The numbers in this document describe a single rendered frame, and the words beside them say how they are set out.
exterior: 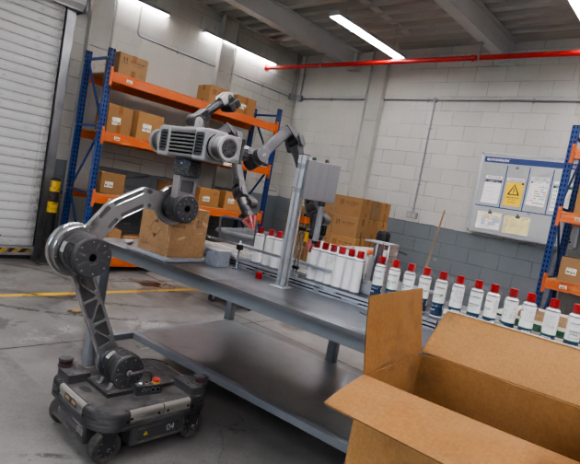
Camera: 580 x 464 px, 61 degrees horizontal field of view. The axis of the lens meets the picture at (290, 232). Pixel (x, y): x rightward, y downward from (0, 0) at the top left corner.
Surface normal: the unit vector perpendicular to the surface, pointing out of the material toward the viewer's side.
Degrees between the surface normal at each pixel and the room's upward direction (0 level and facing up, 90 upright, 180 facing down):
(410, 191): 90
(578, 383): 38
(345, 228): 90
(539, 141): 90
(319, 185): 90
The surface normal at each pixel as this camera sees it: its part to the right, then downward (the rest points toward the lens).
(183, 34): 0.73, 0.18
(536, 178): -0.66, -0.06
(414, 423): 0.09, -0.97
